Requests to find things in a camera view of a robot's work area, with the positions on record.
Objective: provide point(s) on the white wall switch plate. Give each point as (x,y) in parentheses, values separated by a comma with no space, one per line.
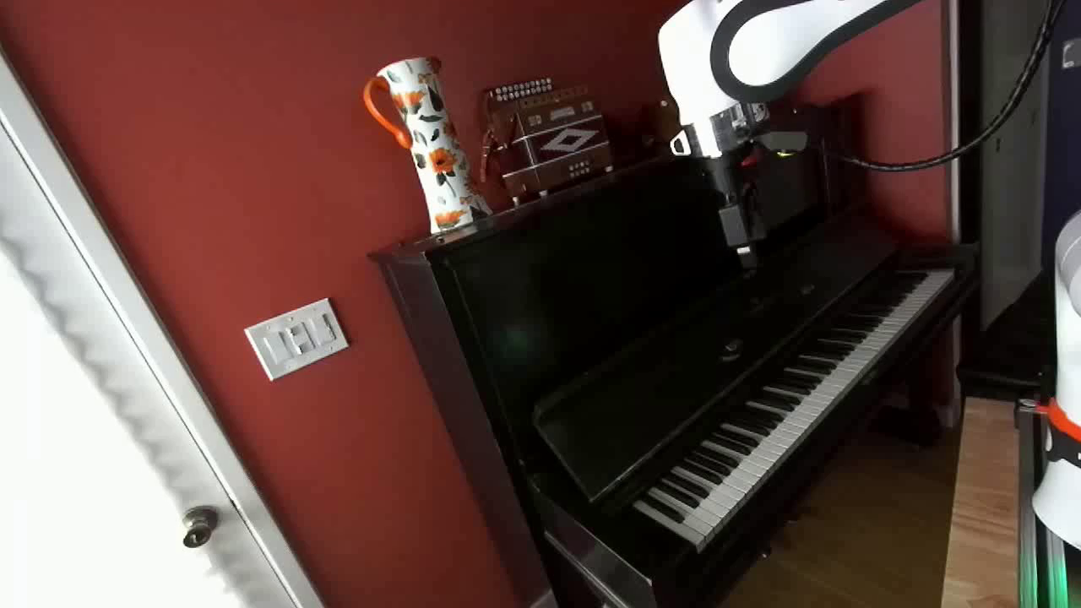
(296,340)

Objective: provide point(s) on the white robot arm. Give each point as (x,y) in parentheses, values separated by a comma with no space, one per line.
(726,60)

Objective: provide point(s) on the floral ceramic pitcher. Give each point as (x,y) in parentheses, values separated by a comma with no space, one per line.
(406,101)

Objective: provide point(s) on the black upright piano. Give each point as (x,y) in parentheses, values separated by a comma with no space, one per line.
(632,411)

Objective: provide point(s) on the small brown figurine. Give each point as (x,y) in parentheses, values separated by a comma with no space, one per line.
(659,123)

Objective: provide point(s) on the white door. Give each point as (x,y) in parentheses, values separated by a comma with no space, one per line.
(105,441)

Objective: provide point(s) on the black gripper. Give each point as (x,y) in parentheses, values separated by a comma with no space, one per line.
(736,203)

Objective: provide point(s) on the metal door knob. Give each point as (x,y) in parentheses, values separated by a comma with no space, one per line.
(201,526)

